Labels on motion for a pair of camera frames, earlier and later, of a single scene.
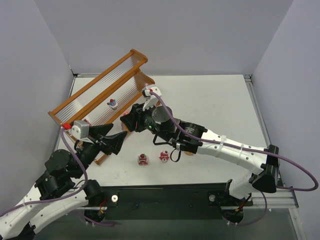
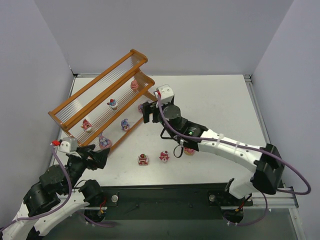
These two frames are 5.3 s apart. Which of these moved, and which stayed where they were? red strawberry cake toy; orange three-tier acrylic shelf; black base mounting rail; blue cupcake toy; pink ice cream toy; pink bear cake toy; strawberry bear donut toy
Moved: pink ice cream toy
Stayed: blue cupcake toy; black base mounting rail; orange three-tier acrylic shelf; pink bear cake toy; strawberry bear donut toy; red strawberry cake toy
